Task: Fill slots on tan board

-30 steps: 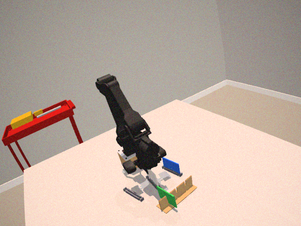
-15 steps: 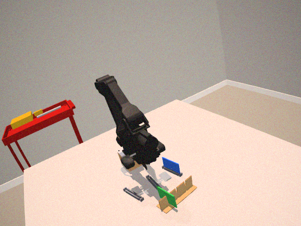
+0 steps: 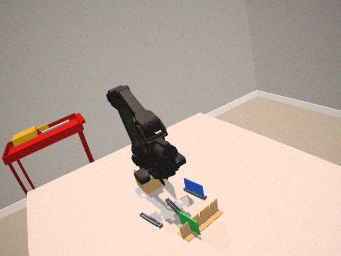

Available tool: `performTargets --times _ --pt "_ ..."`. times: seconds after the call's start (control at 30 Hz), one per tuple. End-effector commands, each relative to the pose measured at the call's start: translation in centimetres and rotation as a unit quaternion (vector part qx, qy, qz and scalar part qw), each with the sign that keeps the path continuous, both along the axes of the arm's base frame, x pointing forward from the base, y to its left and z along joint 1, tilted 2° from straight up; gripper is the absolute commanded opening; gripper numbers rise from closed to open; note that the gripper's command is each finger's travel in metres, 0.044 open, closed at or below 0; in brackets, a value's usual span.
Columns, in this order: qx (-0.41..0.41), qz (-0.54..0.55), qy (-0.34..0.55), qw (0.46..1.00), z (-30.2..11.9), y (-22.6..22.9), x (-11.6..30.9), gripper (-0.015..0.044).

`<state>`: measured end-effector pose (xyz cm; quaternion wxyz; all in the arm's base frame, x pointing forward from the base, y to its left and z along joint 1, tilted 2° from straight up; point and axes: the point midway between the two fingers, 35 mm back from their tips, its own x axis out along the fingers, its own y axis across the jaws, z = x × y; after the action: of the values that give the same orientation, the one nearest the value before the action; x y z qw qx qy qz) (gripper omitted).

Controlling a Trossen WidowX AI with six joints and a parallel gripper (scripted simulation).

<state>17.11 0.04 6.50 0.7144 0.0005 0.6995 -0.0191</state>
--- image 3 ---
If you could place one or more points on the green notched board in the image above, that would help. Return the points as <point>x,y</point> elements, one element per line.
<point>192,223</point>

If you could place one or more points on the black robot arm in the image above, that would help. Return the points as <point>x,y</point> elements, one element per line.
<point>142,133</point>

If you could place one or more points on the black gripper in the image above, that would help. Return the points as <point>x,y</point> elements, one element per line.
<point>143,176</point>

